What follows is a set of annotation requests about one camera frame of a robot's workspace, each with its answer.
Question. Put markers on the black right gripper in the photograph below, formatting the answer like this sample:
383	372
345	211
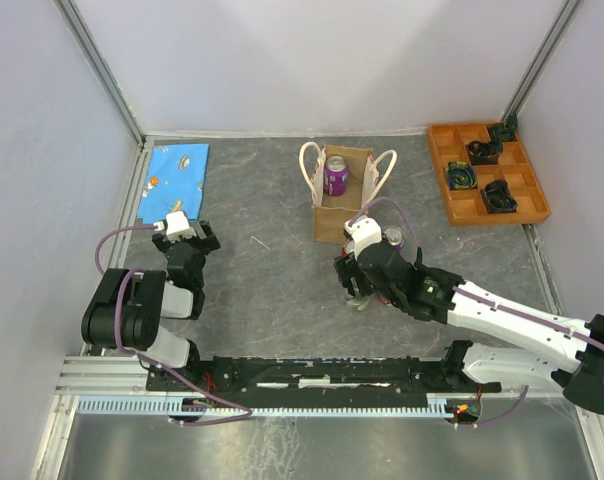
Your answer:
347	269

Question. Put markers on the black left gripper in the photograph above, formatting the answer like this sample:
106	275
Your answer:
207	244

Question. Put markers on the purple soda can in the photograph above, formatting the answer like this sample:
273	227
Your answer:
335	176
395	237

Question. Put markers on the brown canvas bag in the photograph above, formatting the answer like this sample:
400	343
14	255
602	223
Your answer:
367	175

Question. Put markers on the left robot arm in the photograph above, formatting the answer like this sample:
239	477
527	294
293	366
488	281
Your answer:
127	307

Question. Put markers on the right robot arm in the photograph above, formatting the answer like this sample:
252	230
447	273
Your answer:
544	348

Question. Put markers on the blue space-print cloth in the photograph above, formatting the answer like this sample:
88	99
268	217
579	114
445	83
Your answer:
174	182

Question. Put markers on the blue-green rolled sock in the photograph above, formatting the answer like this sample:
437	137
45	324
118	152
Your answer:
460	176

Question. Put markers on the orange compartment tray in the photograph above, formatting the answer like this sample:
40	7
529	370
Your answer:
466	207

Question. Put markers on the black rolled sock lower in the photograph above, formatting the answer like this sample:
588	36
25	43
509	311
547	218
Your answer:
498	199

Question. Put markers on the black rolled sock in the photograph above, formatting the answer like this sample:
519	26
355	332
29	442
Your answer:
484	153
498	199

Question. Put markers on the black rolled sock upper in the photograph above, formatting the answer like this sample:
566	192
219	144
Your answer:
484	153

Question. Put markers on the blue-green rolled sock corner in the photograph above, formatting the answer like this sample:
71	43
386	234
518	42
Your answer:
502	132

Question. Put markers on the dark green sock outside tray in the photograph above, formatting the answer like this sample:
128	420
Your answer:
511	122

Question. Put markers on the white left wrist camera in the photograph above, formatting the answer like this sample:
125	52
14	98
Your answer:
175	227

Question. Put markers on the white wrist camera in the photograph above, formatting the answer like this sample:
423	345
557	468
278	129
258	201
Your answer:
175	227
363	233

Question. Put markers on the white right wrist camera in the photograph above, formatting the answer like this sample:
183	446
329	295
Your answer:
363	233

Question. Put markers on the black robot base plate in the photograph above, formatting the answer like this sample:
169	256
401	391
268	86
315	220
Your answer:
332	383

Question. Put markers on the aluminium frame rail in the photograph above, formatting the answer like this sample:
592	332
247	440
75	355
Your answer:
95	375

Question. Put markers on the blue slotted cable duct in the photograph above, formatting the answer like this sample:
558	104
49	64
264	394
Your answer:
175	406

